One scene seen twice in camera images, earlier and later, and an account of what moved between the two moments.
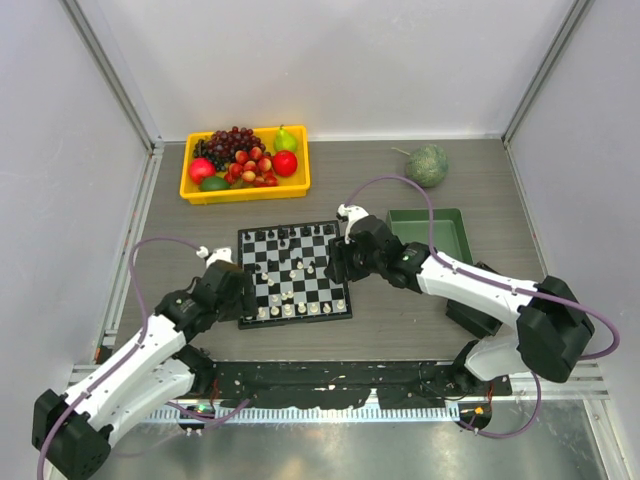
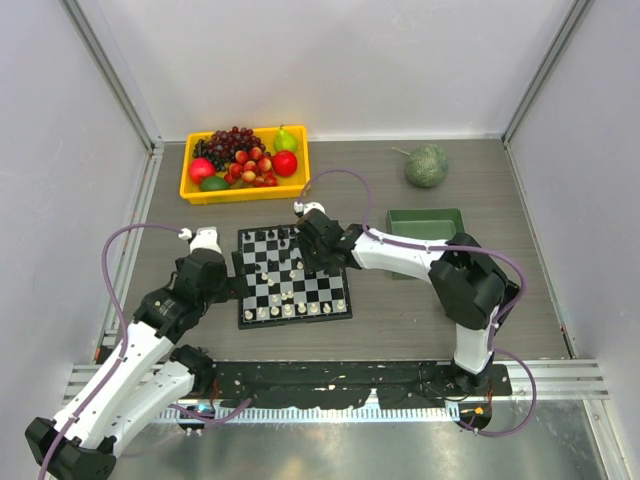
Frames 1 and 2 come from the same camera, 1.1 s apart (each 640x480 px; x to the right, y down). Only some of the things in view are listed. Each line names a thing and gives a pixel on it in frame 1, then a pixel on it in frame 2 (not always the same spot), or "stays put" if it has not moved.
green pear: (283, 141) stays put
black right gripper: (338, 251) to (310, 263)
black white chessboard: (288, 264) stays put
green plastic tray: (450, 233) stays put
